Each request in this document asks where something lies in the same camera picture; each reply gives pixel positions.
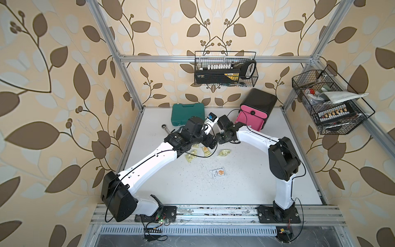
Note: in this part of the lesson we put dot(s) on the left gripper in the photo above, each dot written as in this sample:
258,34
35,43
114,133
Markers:
211,144

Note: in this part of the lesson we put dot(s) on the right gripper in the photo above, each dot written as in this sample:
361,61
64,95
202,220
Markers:
218,135

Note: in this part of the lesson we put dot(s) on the yellow cookie packet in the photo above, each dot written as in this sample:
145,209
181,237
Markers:
224,152
191,155
206,151

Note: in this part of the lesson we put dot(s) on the pink drawer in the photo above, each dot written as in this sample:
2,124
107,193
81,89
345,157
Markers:
254,118

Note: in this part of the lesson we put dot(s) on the black pink drawer cabinet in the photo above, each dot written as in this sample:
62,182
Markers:
260,100

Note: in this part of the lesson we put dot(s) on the white cookie packet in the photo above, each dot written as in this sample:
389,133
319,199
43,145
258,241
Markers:
218,173

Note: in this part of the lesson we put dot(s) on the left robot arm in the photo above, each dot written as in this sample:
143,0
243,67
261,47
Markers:
119,190

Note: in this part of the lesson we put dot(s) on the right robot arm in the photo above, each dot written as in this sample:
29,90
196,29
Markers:
283,163

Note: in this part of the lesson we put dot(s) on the green plastic tool case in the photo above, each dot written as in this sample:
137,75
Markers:
182,112

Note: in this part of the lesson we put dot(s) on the silver ratchet wrench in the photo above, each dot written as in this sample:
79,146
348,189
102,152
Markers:
164,127

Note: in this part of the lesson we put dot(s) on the black tool box in basket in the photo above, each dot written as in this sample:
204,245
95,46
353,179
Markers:
223,76

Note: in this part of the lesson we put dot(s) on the white paper in basket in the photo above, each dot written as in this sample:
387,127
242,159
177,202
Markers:
336,97

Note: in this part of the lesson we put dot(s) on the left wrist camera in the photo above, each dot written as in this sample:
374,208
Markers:
210,122

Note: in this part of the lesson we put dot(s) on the back wire basket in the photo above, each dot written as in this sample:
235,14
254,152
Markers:
225,68

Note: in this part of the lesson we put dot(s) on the wire basket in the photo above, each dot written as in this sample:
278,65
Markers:
333,119
225,68

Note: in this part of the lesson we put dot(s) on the right wire basket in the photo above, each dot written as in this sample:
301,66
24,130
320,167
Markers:
333,119

